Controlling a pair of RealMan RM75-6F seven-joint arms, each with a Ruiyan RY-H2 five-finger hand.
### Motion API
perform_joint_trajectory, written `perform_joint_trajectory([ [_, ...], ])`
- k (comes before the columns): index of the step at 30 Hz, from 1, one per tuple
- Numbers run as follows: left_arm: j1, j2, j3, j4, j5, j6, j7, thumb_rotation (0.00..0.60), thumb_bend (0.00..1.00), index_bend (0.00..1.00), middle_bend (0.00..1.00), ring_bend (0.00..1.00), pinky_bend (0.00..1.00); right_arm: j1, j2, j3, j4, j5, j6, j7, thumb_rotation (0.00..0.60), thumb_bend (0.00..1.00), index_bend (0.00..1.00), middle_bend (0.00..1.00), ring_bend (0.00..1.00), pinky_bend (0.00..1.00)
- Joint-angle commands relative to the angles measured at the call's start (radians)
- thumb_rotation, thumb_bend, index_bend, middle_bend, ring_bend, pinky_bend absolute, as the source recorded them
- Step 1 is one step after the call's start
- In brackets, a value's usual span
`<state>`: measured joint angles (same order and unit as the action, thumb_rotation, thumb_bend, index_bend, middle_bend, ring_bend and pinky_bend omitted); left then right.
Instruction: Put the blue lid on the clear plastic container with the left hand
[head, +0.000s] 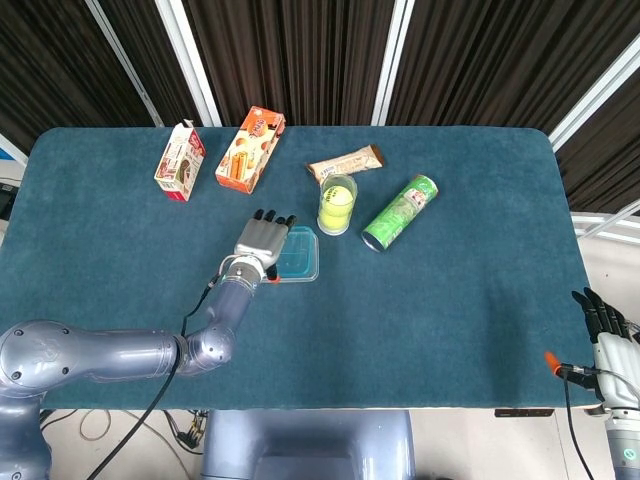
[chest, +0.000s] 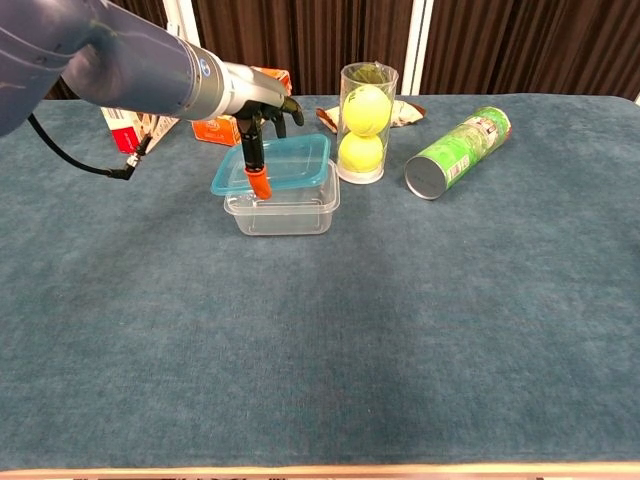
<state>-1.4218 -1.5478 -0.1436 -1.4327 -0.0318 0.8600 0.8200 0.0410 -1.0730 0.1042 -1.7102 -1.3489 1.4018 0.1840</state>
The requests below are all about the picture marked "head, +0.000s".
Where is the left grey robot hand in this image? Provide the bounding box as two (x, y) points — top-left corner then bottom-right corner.
(233, 208), (298, 285)

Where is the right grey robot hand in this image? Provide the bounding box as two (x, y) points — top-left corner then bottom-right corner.
(543, 287), (640, 416)

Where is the blue plastic lid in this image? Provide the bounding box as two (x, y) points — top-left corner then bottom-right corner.
(276, 224), (320, 281)

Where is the clear plastic container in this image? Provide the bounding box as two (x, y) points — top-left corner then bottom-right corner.
(276, 225), (320, 285)

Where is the yellow tennis ball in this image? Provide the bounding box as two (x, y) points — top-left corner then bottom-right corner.
(323, 183), (355, 214)
(318, 208), (352, 232)

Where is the clear tennis ball tube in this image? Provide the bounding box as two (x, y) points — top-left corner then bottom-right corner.
(317, 173), (359, 237)

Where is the orange biscuit box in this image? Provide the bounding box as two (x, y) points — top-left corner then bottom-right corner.
(214, 105), (287, 195)

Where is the red white snack box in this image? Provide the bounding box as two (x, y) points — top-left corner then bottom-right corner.
(153, 118), (207, 203)

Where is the white brown snack wrapper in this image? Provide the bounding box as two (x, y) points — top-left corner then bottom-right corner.
(305, 144), (386, 185)

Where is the green chips can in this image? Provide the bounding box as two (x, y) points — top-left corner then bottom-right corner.
(361, 173), (440, 255)

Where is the teal table cloth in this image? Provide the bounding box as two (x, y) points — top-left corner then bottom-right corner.
(0, 125), (599, 412)

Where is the dark brown curtain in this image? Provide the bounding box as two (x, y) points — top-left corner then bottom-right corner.
(0, 0), (156, 151)
(97, 0), (204, 127)
(182, 0), (396, 126)
(554, 49), (640, 216)
(387, 0), (640, 134)

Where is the blue-grey robot torso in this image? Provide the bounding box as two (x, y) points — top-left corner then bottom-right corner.
(199, 409), (416, 480)

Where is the black device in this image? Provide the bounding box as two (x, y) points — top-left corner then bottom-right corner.
(0, 182), (19, 221)

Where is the white blue panel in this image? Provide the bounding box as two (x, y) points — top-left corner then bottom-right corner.
(0, 132), (29, 166)

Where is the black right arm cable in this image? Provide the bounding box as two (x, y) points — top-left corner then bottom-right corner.
(562, 372), (597, 480)

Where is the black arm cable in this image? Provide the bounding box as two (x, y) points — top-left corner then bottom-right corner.
(87, 273), (224, 480)
(562, 372), (597, 480)

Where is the white metal frame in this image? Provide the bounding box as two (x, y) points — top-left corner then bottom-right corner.
(569, 199), (640, 246)

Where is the white frame pole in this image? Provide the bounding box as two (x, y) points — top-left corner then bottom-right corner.
(154, 0), (223, 127)
(370, 0), (416, 126)
(548, 34), (640, 151)
(84, 0), (165, 127)

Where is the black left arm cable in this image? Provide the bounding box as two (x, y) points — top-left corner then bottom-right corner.
(87, 273), (224, 480)

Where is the black floor cable bundle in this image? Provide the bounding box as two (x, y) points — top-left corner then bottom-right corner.
(164, 409), (209, 455)

